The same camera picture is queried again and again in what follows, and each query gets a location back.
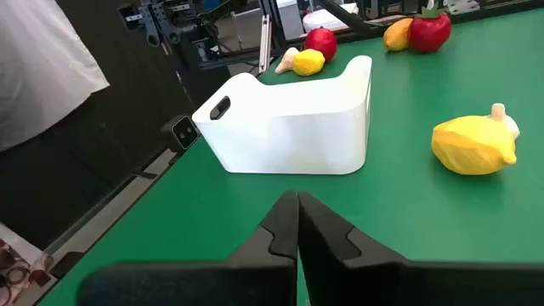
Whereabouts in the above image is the silver aluminium extrusion bar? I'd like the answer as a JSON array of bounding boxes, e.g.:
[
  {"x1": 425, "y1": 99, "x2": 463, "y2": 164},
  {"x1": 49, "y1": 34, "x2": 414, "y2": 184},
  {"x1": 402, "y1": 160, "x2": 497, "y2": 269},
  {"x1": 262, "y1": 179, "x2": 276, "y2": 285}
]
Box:
[{"x1": 258, "y1": 14, "x2": 273, "y2": 74}]

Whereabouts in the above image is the large white plastic basket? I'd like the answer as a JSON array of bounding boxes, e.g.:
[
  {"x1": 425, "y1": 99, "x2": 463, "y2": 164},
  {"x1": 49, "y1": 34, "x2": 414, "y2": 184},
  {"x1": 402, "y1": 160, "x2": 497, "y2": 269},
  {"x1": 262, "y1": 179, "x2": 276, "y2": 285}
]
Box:
[{"x1": 191, "y1": 54, "x2": 373, "y2": 176}]

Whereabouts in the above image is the black diagonal frame bar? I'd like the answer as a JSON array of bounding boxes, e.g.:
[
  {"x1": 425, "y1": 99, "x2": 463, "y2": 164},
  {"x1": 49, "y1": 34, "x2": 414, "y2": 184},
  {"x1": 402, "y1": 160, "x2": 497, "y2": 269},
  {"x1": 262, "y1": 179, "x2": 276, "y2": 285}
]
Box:
[{"x1": 316, "y1": 0, "x2": 375, "y2": 33}]

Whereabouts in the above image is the red round fruit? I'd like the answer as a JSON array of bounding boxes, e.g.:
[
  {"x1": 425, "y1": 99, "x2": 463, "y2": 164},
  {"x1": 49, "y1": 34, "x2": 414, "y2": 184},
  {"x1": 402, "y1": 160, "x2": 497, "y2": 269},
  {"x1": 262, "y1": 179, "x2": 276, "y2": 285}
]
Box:
[{"x1": 304, "y1": 27, "x2": 338, "y2": 62}]

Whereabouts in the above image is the white round container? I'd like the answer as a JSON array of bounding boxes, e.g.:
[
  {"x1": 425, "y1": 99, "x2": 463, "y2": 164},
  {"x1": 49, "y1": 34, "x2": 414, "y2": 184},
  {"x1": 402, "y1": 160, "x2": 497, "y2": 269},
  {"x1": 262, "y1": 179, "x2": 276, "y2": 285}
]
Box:
[{"x1": 302, "y1": 3, "x2": 360, "y2": 34}]

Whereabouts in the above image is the orange yellow lemon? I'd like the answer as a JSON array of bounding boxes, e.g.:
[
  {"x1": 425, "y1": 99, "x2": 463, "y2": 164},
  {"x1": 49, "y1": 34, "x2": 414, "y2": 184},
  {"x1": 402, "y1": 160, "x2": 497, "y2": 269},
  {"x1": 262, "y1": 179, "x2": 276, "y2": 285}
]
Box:
[{"x1": 382, "y1": 17, "x2": 414, "y2": 53}]

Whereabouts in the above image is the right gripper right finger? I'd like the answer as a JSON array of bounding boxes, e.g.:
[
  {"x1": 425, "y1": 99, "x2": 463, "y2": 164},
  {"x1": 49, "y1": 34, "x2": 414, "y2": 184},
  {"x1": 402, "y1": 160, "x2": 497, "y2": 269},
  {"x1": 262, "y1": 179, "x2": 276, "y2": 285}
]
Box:
[{"x1": 298, "y1": 191, "x2": 544, "y2": 306}]

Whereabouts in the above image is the black metal equipment rack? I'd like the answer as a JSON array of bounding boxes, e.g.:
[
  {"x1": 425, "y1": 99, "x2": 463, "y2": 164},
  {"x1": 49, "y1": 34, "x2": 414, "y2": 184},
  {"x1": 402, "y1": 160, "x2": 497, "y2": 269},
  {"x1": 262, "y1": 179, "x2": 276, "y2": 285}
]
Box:
[{"x1": 117, "y1": 0, "x2": 263, "y2": 71}]

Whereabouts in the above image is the small yellow lemon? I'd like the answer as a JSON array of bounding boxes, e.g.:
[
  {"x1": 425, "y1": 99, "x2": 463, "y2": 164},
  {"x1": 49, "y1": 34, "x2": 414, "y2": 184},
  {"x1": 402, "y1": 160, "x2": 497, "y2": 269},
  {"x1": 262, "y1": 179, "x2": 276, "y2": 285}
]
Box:
[{"x1": 292, "y1": 48, "x2": 326, "y2": 77}]

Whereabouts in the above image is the red tomato green stem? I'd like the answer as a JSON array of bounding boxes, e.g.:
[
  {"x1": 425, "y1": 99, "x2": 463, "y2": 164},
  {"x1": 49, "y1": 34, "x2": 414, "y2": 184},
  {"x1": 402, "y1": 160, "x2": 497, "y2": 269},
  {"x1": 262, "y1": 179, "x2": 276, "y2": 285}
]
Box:
[{"x1": 408, "y1": 6, "x2": 452, "y2": 54}]

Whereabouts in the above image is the white fabric sheet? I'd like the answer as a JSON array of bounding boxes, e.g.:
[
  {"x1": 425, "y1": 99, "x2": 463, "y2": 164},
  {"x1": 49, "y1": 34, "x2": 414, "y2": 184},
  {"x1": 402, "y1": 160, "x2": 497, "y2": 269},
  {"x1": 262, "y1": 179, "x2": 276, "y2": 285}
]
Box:
[{"x1": 0, "y1": 0, "x2": 111, "y2": 153}]

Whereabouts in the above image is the small black camera box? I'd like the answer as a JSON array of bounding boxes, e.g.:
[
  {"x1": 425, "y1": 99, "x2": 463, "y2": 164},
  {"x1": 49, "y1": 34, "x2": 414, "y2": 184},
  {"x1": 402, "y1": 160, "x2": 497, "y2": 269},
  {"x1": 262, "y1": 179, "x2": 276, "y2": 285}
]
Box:
[{"x1": 160, "y1": 113, "x2": 201, "y2": 155}]

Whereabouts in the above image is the white garlic bulb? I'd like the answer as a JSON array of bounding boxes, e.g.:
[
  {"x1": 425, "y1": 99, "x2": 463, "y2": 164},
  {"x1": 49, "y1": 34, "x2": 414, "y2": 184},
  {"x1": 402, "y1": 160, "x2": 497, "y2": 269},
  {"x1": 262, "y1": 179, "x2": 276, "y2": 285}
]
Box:
[
  {"x1": 275, "y1": 47, "x2": 301, "y2": 75},
  {"x1": 486, "y1": 103, "x2": 521, "y2": 139}
]

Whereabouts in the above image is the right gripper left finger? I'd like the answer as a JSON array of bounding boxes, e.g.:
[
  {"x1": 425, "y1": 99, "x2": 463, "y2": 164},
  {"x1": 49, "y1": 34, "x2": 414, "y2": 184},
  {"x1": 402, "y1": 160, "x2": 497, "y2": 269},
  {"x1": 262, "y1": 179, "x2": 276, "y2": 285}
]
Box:
[{"x1": 76, "y1": 190, "x2": 299, "y2": 306}]

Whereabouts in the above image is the faceted yellow lemon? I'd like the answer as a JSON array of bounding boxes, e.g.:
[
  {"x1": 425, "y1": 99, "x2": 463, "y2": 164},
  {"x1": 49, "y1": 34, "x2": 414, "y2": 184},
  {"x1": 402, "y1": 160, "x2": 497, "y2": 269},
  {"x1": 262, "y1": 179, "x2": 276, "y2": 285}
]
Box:
[{"x1": 431, "y1": 115, "x2": 518, "y2": 176}]

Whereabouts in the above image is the brown white patterned object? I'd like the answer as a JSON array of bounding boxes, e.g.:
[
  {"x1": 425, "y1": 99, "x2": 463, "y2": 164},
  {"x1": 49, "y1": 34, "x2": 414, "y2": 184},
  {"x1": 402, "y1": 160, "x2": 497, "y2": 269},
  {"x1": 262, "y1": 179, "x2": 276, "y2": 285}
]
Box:
[{"x1": 0, "y1": 237, "x2": 55, "y2": 306}]

